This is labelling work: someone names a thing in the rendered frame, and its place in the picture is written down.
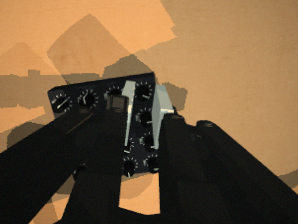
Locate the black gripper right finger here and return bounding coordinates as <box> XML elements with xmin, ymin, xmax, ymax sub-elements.
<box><xmin>151</xmin><ymin>84</ymin><xmax>298</xmax><ymax>224</ymax></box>

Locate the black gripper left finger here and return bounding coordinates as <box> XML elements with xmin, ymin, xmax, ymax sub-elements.
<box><xmin>0</xmin><ymin>81</ymin><xmax>135</xmax><ymax>224</ymax></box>

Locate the black knob panel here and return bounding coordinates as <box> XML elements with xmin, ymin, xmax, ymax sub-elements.
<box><xmin>47</xmin><ymin>72</ymin><xmax>158</xmax><ymax>177</ymax></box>

